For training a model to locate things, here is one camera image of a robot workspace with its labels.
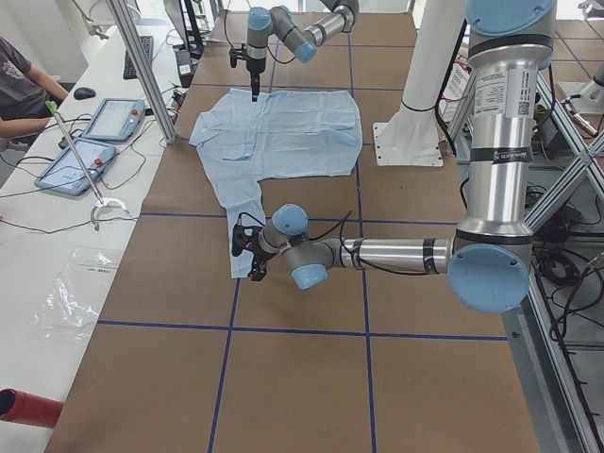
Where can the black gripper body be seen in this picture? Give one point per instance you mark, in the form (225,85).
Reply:
(255,67)
(258,253)

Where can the aluminium frame post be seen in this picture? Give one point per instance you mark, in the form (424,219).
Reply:
(134,47)

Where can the light blue button shirt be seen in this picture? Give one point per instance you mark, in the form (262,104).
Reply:
(244,140)

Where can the far teach pendant tablet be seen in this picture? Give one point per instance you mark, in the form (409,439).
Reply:
(115,120)

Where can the black computer mouse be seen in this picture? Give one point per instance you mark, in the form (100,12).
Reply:
(83,93)

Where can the near teach pendant tablet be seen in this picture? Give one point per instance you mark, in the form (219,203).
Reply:
(64,175)

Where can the teach pendant tablet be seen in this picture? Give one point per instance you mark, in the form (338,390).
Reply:
(115,120)
(64,175)

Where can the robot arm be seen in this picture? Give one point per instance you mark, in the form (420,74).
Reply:
(263,23)
(487,260)

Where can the clear plastic bag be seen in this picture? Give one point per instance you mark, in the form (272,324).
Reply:
(72,306)

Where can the seated person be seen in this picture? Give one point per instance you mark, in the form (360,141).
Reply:
(25,89)

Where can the red cylinder tube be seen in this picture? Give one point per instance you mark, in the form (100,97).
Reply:
(29,409)

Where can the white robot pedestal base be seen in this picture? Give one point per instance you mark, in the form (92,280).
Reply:
(411,137)

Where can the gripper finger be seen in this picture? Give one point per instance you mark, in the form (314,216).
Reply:
(258,270)
(255,87)

